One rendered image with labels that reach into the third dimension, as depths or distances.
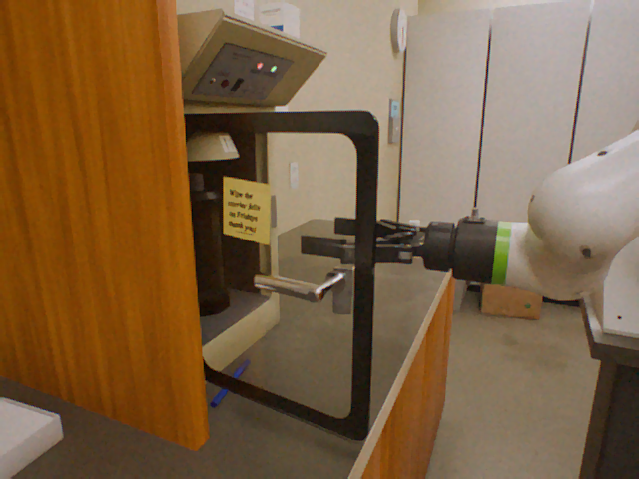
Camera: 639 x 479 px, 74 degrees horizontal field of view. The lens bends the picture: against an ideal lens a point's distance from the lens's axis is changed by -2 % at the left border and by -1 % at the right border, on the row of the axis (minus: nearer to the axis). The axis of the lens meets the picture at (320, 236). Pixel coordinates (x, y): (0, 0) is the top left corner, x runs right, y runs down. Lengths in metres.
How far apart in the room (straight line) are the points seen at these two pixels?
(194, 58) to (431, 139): 3.12
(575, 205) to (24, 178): 0.70
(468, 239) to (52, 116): 0.57
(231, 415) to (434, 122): 3.15
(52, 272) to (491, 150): 3.22
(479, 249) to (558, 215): 0.15
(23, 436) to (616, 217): 0.75
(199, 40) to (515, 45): 3.16
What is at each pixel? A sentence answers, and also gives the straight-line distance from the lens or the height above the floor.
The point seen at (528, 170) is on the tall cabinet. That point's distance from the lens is 3.58.
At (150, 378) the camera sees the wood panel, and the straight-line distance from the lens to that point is 0.66.
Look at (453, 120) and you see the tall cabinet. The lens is 3.60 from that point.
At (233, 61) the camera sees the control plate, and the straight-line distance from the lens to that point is 0.65.
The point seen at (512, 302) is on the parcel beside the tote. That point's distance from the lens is 3.44.
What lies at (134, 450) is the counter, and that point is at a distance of 0.71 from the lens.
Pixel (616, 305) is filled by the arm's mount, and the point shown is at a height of 0.99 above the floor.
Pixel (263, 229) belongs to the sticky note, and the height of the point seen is 1.25.
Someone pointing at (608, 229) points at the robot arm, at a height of 1.28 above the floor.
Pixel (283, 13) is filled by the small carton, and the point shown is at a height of 1.55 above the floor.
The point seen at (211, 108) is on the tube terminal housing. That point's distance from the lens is 0.73.
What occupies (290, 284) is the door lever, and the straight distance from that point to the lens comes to 0.47.
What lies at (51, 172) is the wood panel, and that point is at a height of 1.31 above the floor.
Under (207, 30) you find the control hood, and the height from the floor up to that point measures 1.49.
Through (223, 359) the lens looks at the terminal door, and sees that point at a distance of 0.67.
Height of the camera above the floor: 1.38
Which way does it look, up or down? 15 degrees down
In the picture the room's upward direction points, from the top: straight up
